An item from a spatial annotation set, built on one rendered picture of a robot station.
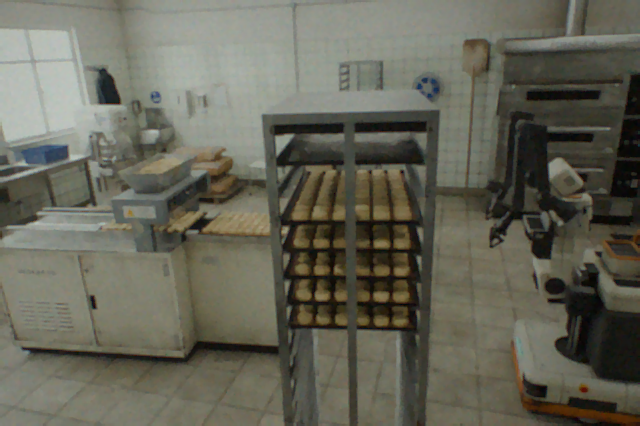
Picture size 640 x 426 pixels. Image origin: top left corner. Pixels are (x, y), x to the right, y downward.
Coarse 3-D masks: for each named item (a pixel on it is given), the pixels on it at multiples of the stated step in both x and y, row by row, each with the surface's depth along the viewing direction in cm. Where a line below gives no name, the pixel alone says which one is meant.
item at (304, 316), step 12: (300, 312) 162; (312, 312) 161; (324, 312) 159; (336, 312) 161; (360, 312) 158; (372, 312) 161; (384, 312) 158; (396, 312) 157; (408, 312) 160; (300, 324) 156; (312, 324) 155; (324, 324) 154; (336, 324) 155; (360, 324) 153; (372, 324) 154; (384, 324) 153; (396, 324) 152; (408, 324) 153
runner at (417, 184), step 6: (408, 168) 165; (414, 168) 160; (408, 174) 157; (414, 174) 157; (414, 180) 150; (420, 180) 142; (414, 186) 143; (420, 186) 142; (414, 192) 138; (420, 192) 137
